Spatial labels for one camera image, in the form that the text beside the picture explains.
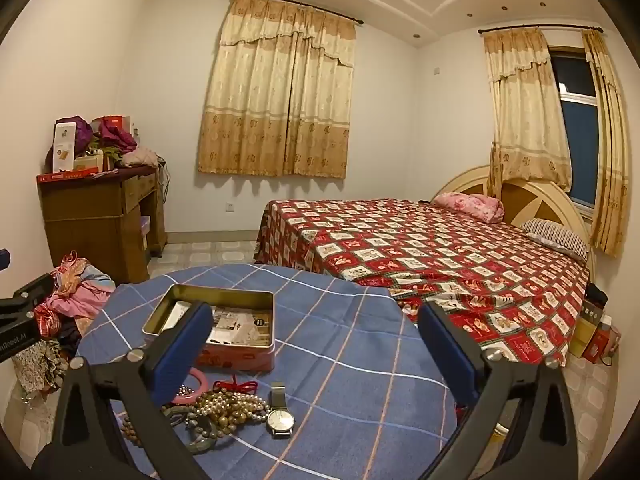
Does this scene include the brown wooden cabinet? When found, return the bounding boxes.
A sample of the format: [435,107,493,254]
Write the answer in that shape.
[36,162,169,284]

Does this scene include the black bag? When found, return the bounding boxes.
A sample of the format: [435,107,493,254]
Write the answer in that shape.
[584,283,609,312]

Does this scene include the white upright box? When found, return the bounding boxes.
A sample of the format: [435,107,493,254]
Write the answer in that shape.
[52,117,79,174]

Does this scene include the red carton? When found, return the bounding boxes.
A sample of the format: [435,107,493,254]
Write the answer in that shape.
[582,326,622,364]

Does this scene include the wooden bed headboard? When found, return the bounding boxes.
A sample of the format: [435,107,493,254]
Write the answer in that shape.
[430,165,599,275]

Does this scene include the striped pillow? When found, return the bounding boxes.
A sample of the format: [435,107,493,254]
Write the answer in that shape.
[520,217,590,262]

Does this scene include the flat red box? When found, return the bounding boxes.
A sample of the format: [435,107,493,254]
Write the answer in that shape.
[36,169,121,184]

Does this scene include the green jade bangle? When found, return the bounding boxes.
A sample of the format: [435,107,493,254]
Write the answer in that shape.
[162,402,237,455]

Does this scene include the dark curtain rod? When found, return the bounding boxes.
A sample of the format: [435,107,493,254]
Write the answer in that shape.
[222,0,362,25]
[477,25,606,35]

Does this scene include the pink bangle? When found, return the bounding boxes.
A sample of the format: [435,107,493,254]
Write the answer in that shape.
[172,367,210,405]

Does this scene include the gold pearl bracelet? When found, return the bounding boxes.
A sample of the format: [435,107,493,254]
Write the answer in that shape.
[207,400,263,437]

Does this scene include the pink tin box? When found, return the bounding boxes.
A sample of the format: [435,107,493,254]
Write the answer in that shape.
[141,283,276,373]

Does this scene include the window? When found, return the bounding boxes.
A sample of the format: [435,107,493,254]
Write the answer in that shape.
[547,46,602,212]

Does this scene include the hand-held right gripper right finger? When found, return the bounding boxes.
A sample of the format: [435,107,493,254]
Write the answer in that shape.
[417,301,598,480]

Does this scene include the silver wrist watch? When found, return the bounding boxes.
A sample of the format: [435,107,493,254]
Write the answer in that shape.
[265,382,296,439]

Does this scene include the grey floral cloth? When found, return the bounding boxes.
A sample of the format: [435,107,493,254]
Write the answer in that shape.
[12,339,77,395]

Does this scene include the magenta cloth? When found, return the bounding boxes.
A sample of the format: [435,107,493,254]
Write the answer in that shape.
[95,119,139,154]

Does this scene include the purple cloth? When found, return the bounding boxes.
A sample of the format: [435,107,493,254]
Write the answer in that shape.
[72,116,94,154]

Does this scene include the pink floral pillow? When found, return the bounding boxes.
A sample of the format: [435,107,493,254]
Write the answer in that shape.
[432,192,506,224]

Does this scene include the printed paper card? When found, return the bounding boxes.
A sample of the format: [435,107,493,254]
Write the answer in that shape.
[160,300,273,349]

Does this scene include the bed with red quilt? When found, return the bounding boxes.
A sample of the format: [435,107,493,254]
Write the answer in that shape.
[255,199,592,367]

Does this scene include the pale pink cloth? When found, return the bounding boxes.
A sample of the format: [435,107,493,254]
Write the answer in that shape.
[121,147,160,169]

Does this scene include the beige patterned curtain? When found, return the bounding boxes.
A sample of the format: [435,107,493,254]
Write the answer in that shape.
[282,5,357,180]
[581,30,632,259]
[197,0,297,177]
[482,29,574,202]

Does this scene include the boxes beside bed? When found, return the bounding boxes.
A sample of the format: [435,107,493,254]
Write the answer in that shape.
[567,302,604,359]

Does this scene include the brown wooden bead bracelet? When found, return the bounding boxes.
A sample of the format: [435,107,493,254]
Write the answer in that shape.
[120,412,147,447]

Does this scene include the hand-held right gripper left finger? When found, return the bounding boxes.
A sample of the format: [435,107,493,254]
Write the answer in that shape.
[30,301,215,480]

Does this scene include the red string cord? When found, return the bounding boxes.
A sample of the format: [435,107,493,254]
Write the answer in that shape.
[214,379,259,395]

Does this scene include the pile of colourful clothes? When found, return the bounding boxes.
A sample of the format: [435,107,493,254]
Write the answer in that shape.
[30,250,117,346]

